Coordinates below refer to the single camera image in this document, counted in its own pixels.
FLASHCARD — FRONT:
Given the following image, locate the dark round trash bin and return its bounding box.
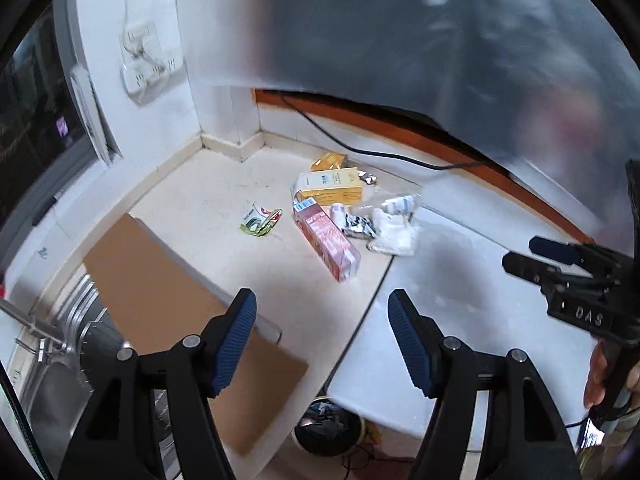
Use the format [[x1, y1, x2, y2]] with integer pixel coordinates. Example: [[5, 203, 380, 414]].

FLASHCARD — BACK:
[[292, 397, 366, 457]]

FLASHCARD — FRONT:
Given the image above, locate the brown cardboard sheet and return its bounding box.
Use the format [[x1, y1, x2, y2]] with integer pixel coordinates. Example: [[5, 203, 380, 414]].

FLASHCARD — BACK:
[[82, 212, 309, 457]]

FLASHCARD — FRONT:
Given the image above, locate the black power cable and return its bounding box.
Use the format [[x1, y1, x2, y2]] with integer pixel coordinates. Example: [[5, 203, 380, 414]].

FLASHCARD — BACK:
[[280, 94, 503, 171]]

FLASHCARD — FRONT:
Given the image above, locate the crumpled green white wrapper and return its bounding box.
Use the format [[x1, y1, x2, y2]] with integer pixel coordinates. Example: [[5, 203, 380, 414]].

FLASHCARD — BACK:
[[239, 201, 284, 237]]

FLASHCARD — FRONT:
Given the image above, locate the person's right hand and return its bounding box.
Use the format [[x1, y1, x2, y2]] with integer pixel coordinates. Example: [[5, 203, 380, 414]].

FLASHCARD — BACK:
[[582, 341, 610, 410]]

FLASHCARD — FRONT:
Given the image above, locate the stainless steel faucet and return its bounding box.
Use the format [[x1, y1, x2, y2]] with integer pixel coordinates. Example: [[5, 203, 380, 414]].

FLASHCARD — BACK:
[[0, 297, 68, 356]]

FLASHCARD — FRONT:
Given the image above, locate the orange wooden window frame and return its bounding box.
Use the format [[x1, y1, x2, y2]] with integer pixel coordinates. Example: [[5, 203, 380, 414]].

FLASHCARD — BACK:
[[254, 87, 593, 243]]

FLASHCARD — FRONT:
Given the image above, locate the black window track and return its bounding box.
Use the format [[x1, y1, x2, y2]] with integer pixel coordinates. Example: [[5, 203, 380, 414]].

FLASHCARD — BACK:
[[257, 91, 436, 127]]

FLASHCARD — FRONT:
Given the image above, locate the lit phone screen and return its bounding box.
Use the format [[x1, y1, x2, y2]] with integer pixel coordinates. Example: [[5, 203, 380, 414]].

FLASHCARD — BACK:
[[577, 417, 608, 448]]

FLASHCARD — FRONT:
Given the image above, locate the clear plastic bottle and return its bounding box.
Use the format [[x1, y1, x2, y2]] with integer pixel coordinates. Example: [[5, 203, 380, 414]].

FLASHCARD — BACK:
[[380, 194, 421, 216]]

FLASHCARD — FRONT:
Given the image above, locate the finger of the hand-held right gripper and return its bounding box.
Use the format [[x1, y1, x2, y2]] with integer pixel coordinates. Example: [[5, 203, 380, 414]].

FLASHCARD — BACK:
[[529, 236, 601, 267], [501, 251, 569, 292]]

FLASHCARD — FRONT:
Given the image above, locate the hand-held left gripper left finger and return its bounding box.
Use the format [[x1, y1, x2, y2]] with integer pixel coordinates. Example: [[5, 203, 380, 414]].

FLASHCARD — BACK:
[[59, 287, 258, 480]]

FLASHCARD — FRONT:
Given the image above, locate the translucent plastic sheet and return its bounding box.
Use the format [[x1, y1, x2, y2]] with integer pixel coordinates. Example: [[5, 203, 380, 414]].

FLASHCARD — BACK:
[[200, 0, 640, 241]]

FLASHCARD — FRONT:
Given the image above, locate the yellow white box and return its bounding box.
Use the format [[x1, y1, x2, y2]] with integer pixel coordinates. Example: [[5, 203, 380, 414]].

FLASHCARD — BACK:
[[292, 170, 364, 207]]

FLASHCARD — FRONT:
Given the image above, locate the black floor cable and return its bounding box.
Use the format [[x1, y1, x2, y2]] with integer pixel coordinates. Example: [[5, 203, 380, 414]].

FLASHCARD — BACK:
[[340, 440, 416, 480]]

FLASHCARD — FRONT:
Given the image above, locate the pink carton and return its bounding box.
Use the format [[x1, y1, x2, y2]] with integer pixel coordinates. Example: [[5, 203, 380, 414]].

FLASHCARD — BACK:
[[291, 197, 362, 282]]

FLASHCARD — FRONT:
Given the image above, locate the white wall cable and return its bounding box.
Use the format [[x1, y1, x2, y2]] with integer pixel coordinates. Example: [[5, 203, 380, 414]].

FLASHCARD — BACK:
[[120, 0, 151, 61]]

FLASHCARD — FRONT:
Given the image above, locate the stainless steel sink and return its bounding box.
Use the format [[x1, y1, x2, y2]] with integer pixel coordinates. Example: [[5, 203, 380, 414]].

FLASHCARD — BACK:
[[0, 270, 176, 480]]

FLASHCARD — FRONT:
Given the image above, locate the clear plastic bag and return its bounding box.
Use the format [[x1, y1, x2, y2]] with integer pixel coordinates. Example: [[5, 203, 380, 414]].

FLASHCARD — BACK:
[[367, 208, 423, 256]]

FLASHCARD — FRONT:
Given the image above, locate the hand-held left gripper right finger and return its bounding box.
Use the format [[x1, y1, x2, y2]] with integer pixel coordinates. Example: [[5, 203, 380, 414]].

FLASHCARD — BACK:
[[387, 287, 583, 480]]

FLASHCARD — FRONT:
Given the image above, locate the black white printed wrapper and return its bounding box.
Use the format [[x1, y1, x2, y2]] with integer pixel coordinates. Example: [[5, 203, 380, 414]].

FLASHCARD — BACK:
[[341, 212, 378, 238]]

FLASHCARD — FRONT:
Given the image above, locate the dark glass window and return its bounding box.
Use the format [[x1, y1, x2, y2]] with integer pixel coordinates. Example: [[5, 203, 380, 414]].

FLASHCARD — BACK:
[[0, 5, 121, 226]]

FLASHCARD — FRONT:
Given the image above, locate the white wall socket strip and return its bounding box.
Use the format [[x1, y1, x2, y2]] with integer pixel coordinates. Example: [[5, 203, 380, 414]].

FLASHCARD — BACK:
[[121, 50, 183, 96]]

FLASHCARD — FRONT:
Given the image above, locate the yellow snack packet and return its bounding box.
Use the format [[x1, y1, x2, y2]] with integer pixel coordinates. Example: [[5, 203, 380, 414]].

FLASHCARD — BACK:
[[311, 152, 348, 173]]

